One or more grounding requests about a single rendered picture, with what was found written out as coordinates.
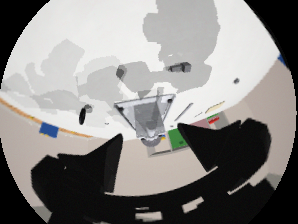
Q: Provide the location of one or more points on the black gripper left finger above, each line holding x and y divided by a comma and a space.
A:
100, 165

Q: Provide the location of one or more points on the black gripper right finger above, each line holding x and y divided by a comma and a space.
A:
207, 144

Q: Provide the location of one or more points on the beige square tile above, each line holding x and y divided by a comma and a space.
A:
210, 109

